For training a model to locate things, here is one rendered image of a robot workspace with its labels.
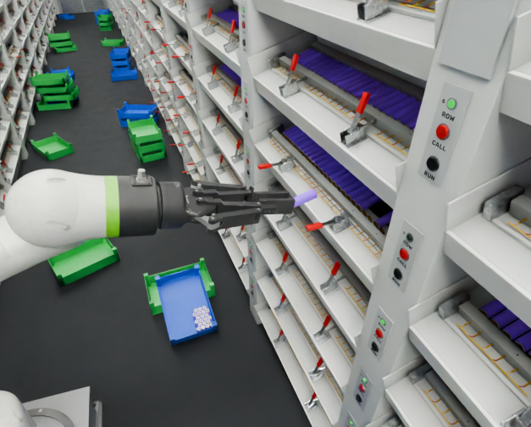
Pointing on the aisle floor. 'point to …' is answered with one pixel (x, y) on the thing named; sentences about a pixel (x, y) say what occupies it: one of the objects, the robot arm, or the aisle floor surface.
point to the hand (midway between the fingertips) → (273, 202)
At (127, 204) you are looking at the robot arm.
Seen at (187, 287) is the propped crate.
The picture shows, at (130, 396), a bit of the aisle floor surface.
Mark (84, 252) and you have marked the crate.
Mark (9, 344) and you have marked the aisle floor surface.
